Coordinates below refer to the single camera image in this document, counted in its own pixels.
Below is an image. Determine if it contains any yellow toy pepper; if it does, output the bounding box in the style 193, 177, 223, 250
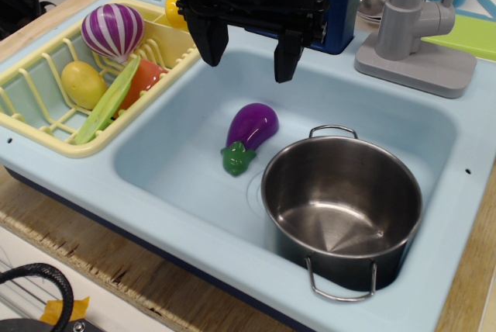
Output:
164, 0, 188, 32

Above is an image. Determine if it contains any light blue toy sink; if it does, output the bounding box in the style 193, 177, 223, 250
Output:
0, 0, 496, 332

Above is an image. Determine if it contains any black cable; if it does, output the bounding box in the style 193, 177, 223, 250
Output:
0, 262, 75, 332

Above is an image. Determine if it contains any green toy plate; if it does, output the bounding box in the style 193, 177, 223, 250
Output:
73, 57, 141, 145

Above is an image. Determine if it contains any yellow tape piece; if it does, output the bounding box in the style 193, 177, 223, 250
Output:
38, 296, 91, 325

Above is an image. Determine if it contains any green cutting board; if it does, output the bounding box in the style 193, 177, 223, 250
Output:
422, 16, 496, 61

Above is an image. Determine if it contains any purple toy eggplant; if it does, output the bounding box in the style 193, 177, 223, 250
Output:
221, 103, 279, 176

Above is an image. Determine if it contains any grey toy faucet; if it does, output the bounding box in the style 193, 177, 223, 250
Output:
354, 0, 477, 99

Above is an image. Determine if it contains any purple white striped toy onion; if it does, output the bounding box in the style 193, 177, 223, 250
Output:
81, 3, 145, 63

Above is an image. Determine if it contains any stainless steel pot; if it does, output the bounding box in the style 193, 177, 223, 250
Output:
261, 125, 423, 303

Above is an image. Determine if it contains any yellow toy potato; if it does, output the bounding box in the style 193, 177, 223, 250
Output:
61, 61, 108, 110

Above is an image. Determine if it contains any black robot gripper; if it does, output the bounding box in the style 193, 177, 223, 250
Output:
178, 0, 329, 83

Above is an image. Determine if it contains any yellow dish rack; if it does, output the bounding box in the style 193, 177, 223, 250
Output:
1, 0, 199, 157

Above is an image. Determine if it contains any black bag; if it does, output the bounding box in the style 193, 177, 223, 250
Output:
1, 0, 55, 40

